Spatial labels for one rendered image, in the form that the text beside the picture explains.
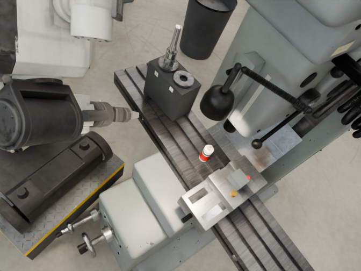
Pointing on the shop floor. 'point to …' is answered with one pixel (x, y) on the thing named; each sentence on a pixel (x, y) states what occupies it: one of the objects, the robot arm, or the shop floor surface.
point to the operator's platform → (63, 209)
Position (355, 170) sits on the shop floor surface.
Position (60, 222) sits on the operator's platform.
